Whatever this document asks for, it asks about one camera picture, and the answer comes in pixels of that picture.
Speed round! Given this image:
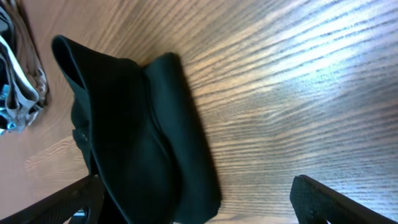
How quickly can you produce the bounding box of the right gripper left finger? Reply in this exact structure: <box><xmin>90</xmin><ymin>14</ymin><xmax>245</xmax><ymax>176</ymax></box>
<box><xmin>1</xmin><ymin>175</ymin><xmax>105</xmax><ymax>224</ymax></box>

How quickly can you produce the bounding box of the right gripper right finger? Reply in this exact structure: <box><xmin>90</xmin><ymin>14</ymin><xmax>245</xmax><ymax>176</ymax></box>
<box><xmin>290</xmin><ymin>175</ymin><xmax>397</xmax><ymax>224</ymax></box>

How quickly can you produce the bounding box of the black t-shirt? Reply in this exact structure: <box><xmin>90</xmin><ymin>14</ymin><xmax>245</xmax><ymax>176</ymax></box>
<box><xmin>52</xmin><ymin>35</ymin><xmax>221</xmax><ymax>223</ymax></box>

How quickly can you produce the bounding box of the folded light blue shirt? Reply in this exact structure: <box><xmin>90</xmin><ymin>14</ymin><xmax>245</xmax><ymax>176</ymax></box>
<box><xmin>1</xmin><ymin>85</ymin><xmax>16</xmax><ymax>135</ymax></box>

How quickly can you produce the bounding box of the folded black shirt on pile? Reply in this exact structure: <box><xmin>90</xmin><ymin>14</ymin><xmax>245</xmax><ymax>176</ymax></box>
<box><xmin>1</xmin><ymin>5</ymin><xmax>15</xmax><ymax>96</ymax></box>

